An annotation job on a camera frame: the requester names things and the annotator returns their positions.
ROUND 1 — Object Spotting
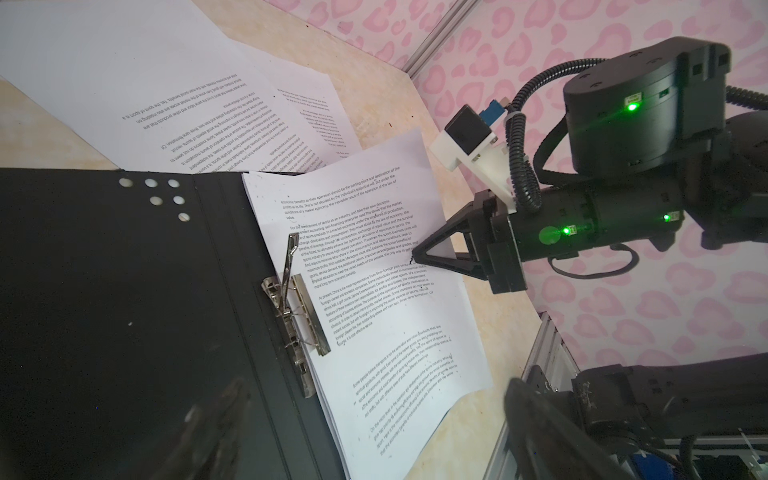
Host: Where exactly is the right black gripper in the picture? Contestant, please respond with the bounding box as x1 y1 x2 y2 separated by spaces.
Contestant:
411 190 527 294

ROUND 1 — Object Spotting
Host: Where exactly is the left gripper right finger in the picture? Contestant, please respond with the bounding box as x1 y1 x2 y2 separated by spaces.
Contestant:
504 378 630 479

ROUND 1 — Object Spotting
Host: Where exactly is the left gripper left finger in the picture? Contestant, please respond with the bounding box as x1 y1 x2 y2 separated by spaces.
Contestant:
151 378 250 479

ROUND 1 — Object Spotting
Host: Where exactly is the printed paper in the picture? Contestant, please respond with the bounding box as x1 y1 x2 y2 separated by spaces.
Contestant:
1 1 337 173
243 130 492 479

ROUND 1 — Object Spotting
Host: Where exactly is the black file folder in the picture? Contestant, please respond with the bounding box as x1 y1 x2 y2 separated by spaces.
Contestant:
1 168 344 479

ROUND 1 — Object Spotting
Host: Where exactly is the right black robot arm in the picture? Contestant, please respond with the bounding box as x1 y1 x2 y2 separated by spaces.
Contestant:
412 37 767 479

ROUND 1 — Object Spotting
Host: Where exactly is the metal folder clip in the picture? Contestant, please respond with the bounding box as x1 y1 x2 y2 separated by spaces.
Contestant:
261 232 331 398

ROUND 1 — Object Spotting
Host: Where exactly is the paper under back centre sheet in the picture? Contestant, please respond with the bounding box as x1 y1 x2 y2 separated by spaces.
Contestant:
234 41 362 159

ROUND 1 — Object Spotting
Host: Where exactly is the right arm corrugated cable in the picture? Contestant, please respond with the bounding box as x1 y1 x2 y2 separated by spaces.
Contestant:
505 57 768 214

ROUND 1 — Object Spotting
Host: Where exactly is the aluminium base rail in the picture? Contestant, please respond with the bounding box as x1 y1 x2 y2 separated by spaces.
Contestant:
485 315 767 479

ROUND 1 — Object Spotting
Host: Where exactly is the right corner aluminium post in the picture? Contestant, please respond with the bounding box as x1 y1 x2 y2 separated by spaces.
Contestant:
402 0 481 79

